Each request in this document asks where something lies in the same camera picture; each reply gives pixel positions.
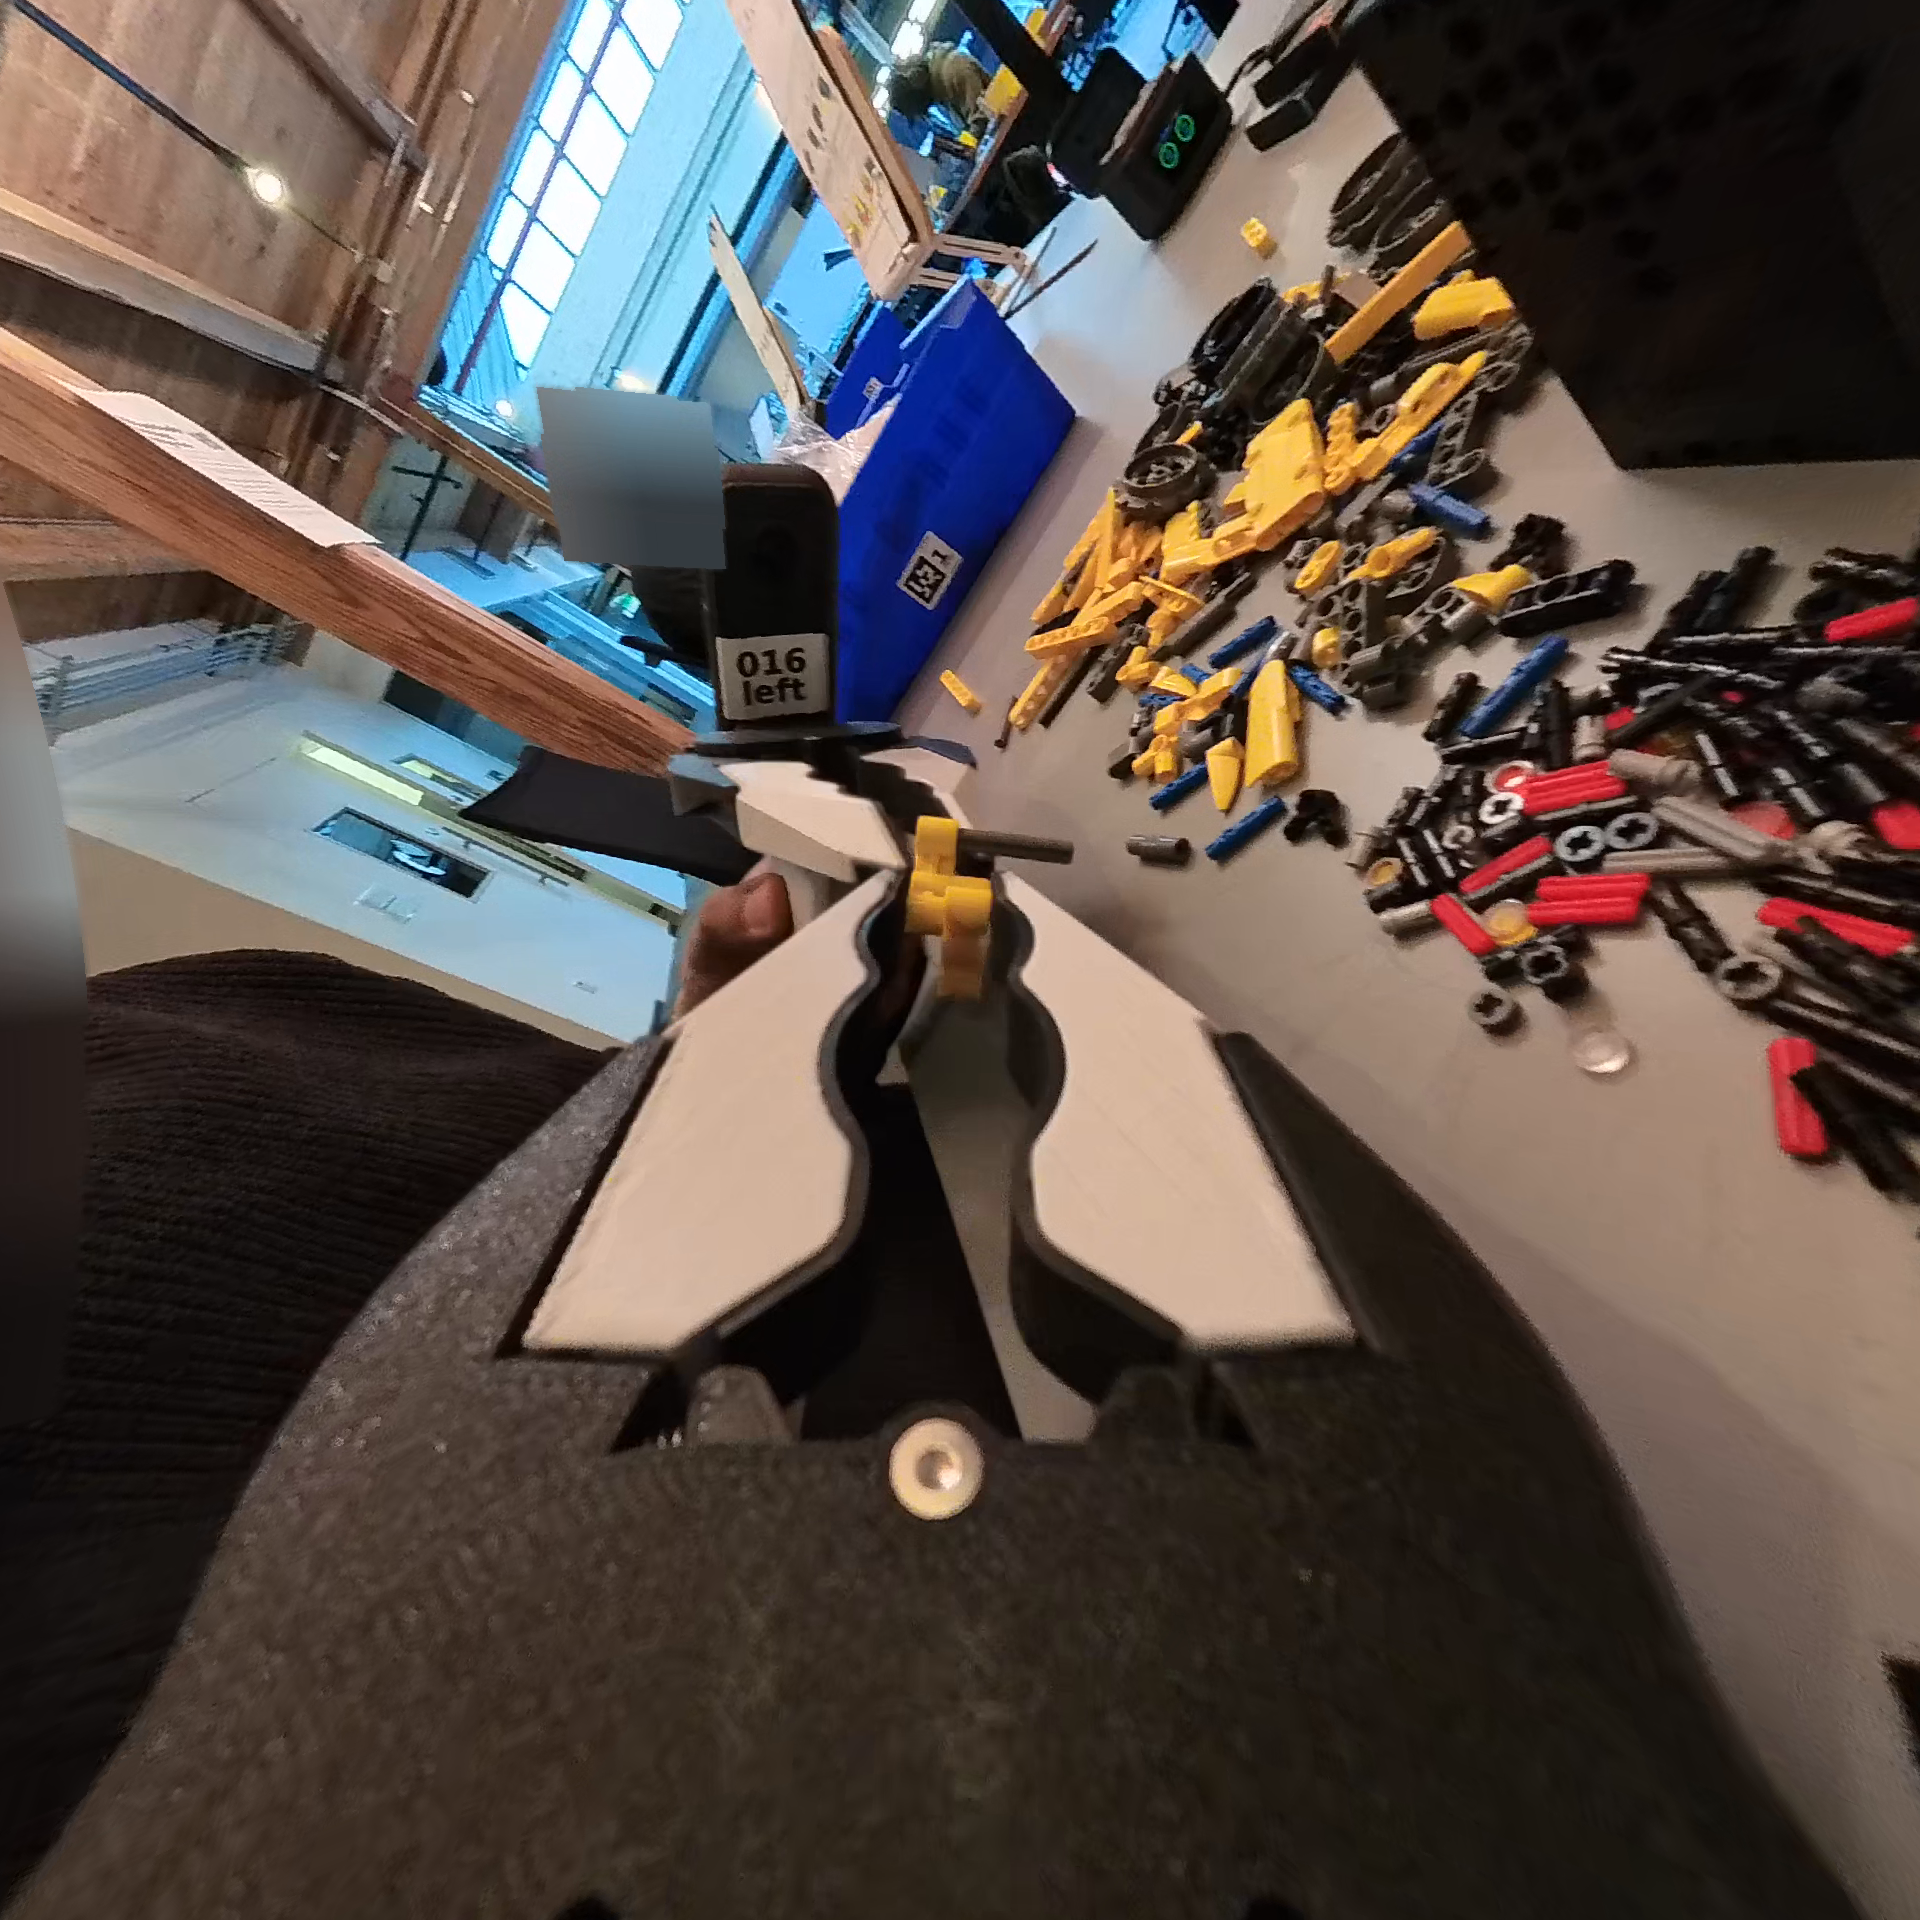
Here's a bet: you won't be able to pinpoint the person's black knit sweater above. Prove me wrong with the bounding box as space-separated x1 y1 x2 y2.
0 948 633 1920

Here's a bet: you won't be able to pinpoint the blue storage bin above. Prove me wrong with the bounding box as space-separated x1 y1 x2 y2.
818 277 1079 722

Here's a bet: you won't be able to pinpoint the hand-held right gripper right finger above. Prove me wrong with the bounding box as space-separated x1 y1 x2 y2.
997 871 1359 1399

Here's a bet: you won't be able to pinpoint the black device green lights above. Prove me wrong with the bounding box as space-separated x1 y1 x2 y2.
1052 51 1236 242

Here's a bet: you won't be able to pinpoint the pile of yellow grey beams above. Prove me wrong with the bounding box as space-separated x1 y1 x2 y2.
997 225 1635 819

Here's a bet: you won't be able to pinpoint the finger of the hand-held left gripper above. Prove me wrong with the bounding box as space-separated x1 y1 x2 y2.
755 856 857 933
706 751 921 883

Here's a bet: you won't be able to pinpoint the black two-hole connector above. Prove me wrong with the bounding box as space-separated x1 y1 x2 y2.
1498 561 1641 640

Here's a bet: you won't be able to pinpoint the person's left hand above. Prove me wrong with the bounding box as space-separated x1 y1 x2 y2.
678 870 799 1027

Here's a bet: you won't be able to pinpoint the black perforated block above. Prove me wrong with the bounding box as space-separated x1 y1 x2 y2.
1359 0 1920 470

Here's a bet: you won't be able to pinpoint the pile of black red pins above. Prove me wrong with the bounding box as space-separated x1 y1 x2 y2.
1350 550 1920 1202

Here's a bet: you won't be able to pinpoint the wooden ceiling beam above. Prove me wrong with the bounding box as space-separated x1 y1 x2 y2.
0 323 700 773

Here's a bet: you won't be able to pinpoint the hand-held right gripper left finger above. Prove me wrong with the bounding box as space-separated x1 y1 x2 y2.
521 870 921 1382

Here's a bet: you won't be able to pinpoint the cluster of black wheel rims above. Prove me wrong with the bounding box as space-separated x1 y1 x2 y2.
1128 130 1450 522

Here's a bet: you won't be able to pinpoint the yellow connector assembly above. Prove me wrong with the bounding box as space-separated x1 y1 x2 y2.
905 815 997 1004

